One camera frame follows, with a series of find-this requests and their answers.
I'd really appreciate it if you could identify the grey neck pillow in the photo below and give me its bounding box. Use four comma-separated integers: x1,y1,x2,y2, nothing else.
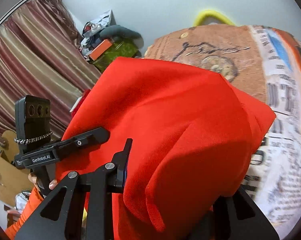
99,25,141,40

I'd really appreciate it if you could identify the person left hand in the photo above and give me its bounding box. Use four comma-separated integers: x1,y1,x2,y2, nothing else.
28,173,58,191

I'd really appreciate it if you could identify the orange box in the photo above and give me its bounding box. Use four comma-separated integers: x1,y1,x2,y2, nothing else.
89,39,113,61

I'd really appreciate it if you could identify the red zip jacket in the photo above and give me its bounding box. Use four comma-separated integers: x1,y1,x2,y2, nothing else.
55,57,275,239

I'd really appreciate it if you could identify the printed newspaper bedspread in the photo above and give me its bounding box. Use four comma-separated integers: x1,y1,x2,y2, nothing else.
144,24,301,238

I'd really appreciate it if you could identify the striped red gold curtain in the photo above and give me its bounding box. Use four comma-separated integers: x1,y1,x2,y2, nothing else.
0,0,101,137

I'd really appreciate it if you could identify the orange sleeve forearm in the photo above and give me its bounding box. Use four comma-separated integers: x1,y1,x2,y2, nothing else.
5,187,44,239

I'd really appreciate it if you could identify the green patterned storage box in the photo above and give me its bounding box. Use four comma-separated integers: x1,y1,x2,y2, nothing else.
91,39,139,73

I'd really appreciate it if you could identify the yellow curved headrest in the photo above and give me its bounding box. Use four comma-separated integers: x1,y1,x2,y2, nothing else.
193,10,236,27

